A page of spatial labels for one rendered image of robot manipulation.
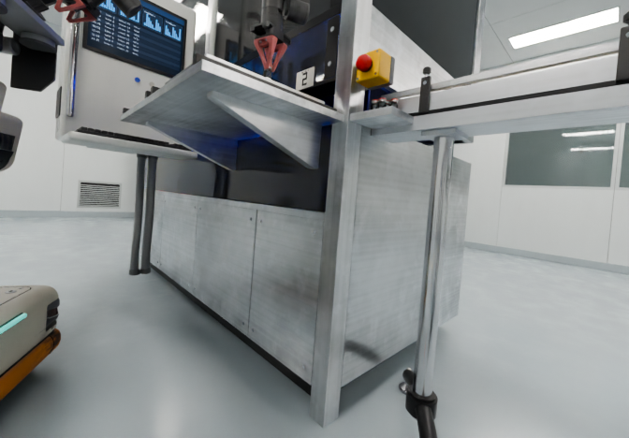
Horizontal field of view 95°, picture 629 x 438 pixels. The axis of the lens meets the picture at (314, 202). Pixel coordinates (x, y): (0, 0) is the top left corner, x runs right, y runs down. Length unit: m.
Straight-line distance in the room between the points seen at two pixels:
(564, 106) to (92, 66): 1.58
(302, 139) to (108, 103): 0.98
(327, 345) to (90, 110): 1.30
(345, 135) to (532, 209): 4.61
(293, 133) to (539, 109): 0.55
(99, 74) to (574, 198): 5.17
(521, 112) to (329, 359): 0.77
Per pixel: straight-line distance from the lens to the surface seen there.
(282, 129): 0.79
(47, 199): 6.10
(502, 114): 0.77
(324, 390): 0.97
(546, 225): 5.25
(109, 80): 1.60
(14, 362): 1.23
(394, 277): 1.09
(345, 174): 0.81
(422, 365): 0.92
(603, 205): 5.21
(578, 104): 0.75
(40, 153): 6.09
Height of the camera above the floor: 0.65
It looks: 1 degrees down
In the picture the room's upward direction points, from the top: 5 degrees clockwise
